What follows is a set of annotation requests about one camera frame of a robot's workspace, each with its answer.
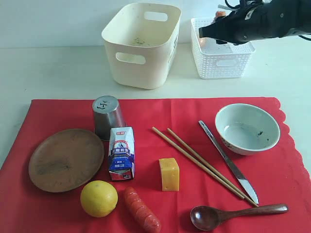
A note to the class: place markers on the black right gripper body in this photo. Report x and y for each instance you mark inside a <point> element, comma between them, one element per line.
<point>239,27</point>

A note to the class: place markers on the yellow cheese block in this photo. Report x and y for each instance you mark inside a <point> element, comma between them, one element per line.
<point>169,174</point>

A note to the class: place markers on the blue white milk carton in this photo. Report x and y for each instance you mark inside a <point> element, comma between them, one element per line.
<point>121,154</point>

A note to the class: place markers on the red sausage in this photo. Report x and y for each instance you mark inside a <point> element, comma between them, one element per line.
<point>141,212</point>

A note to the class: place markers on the yellow lemon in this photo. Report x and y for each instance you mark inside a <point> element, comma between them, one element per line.
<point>98,198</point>

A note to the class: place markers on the orange fried nugget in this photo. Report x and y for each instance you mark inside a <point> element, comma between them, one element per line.
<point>219,14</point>

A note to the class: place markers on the brown egg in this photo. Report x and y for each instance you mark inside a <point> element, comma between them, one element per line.
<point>202,42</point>

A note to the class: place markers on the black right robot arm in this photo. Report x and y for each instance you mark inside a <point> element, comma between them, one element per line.
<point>284,17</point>

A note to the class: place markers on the white perforated plastic basket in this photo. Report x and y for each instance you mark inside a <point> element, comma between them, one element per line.
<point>215,61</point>

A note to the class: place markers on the white ceramic bowl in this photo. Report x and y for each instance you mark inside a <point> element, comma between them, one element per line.
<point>246,129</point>

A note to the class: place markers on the cream plastic bin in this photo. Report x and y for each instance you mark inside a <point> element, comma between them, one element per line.
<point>140,43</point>

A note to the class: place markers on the upper wooden chopstick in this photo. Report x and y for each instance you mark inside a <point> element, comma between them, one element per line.
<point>195,155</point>

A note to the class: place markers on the wooden chopstick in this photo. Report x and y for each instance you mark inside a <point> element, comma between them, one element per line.
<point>204,168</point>
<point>195,155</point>

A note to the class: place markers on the lower wooden chopstick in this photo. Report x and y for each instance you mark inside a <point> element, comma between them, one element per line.
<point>204,168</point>

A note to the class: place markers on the red table cloth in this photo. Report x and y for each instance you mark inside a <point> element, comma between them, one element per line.
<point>277,175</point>

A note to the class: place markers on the steel table knife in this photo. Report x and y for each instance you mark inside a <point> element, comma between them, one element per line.
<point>238,174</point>

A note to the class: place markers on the upturned steel cup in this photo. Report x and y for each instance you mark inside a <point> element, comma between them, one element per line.
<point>107,114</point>

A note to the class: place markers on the dark wooden spoon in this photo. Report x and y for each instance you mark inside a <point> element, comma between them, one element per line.
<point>207,218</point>

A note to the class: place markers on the round brown wooden plate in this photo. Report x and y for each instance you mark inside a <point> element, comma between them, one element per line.
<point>66,160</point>

